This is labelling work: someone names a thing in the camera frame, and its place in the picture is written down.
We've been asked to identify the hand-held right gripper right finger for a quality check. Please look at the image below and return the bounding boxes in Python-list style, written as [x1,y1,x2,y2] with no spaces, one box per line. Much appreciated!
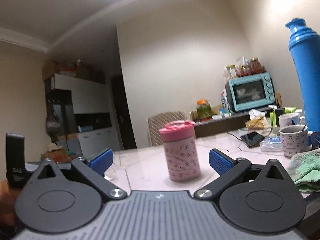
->
[194,149,294,201]

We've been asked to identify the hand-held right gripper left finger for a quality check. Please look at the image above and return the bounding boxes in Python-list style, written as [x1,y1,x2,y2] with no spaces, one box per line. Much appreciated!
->
[30,149,128,202]

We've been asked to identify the pink patterned bottle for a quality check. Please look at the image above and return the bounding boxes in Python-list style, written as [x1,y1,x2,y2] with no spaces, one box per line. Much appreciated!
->
[163,138,201,183]

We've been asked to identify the dark wooden sideboard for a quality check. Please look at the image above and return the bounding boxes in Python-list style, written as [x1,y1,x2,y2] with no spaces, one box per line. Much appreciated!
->
[189,107,276,138]

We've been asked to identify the black smartphone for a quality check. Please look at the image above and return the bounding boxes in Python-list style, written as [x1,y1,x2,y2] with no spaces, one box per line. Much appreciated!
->
[240,130,265,148]

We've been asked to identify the cardboard box with red print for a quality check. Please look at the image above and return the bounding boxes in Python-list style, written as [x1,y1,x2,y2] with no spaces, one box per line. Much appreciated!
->
[40,148,71,163]

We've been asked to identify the straw hat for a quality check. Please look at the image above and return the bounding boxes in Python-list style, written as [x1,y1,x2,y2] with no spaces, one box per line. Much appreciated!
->
[47,142,65,152]

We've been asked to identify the hanging mesh bag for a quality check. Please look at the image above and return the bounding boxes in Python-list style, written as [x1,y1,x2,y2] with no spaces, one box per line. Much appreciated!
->
[45,104,62,136]

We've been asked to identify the yellow snack bag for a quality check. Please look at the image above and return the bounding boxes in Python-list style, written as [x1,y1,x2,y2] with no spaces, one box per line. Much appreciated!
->
[245,116,267,130]

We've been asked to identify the clear plastic tissue packet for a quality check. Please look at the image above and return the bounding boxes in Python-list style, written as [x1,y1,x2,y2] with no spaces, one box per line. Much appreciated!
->
[260,136,284,153]

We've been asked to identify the green jar with orange lid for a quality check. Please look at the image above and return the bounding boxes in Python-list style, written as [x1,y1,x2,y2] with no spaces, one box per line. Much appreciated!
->
[196,99,212,119]

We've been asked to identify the dark wooden door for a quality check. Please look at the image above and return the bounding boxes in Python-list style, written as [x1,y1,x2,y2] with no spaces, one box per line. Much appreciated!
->
[111,73,137,151]

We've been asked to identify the woven beige chair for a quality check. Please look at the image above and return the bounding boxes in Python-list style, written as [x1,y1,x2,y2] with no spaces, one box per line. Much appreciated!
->
[147,110,187,147]

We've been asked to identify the white and black cabinet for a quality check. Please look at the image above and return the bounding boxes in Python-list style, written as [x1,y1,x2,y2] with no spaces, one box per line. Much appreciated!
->
[45,73,118,156]

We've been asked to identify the white patterned mug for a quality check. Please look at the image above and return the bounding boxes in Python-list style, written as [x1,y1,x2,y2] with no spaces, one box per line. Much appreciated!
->
[279,124,313,158]

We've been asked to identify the teal toaster oven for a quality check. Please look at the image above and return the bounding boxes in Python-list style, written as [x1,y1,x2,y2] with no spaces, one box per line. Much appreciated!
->
[225,72,276,113]

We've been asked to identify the green cloth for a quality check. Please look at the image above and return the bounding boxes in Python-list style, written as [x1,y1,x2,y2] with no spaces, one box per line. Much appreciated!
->
[287,148,320,193]

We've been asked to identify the glass jar with pale lid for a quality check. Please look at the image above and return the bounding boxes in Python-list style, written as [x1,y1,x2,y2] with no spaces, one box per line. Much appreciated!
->
[226,65,237,79]

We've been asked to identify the cardboard boxes on cabinet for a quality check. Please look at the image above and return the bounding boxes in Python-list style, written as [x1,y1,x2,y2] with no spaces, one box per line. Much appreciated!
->
[42,60,106,83]

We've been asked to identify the blue thermos flask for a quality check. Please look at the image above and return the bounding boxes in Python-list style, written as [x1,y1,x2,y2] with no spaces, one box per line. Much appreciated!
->
[285,18,320,133]

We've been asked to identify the black cable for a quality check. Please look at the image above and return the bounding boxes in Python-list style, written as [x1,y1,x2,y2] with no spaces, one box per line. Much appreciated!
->
[226,131,247,141]

